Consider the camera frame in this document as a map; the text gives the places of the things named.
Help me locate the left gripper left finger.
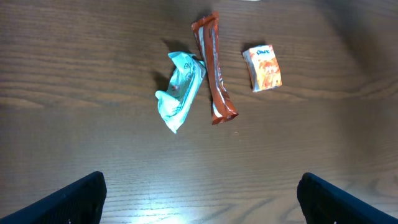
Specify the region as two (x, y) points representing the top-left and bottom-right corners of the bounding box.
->
(1, 171), (107, 224)

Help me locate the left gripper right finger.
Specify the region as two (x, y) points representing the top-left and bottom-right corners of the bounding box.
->
(297, 172), (397, 224)

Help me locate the green wet wipes pack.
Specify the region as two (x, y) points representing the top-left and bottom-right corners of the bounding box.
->
(155, 52), (206, 133)

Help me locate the orange pocket tissue pack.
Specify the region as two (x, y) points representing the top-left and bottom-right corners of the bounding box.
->
(243, 45), (282, 92)

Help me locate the red brown snack wrapper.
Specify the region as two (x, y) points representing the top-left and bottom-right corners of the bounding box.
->
(192, 11), (239, 124)

